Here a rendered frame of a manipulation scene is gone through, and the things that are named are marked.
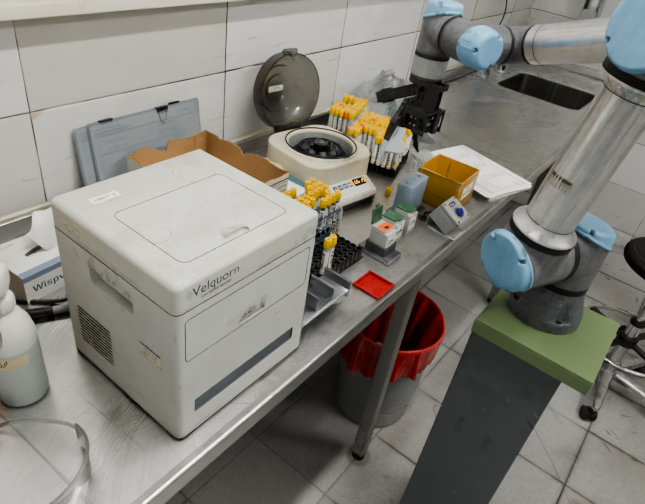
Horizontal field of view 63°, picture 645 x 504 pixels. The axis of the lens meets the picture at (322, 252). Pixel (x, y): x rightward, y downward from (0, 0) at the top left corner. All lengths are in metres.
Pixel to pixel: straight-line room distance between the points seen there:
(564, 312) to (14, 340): 0.96
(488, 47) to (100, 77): 0.79
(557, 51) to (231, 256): 0.72
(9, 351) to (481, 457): 1.04
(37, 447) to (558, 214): 0.87
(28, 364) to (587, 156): 0.88
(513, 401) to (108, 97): 1.10
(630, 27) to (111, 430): 0.92
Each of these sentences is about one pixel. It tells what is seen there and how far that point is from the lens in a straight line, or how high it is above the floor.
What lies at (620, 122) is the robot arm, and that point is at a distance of 0.88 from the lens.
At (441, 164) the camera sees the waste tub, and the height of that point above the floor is 0.95.
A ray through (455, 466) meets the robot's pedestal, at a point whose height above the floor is 0.43.
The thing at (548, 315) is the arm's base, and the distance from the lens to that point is 1.15.
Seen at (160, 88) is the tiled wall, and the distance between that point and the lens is 1.37.
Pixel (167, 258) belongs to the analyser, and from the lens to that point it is 0.69.
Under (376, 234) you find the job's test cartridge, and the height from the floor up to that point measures 0.93.
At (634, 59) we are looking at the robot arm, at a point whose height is 1.45.
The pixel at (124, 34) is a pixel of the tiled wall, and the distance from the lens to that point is 1.28.
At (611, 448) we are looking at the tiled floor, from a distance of 2.39.
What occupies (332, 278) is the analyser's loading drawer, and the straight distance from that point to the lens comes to 1.10.
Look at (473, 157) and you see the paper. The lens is 1.89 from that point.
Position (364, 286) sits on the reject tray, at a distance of 1.16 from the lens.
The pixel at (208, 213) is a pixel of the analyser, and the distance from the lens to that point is 0.78.
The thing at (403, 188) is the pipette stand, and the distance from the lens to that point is 1.39.
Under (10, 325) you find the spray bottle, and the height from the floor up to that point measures 1.03.
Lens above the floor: 1.59
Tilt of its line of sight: 35 degrees down
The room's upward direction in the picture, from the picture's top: 10 degrees clockwise
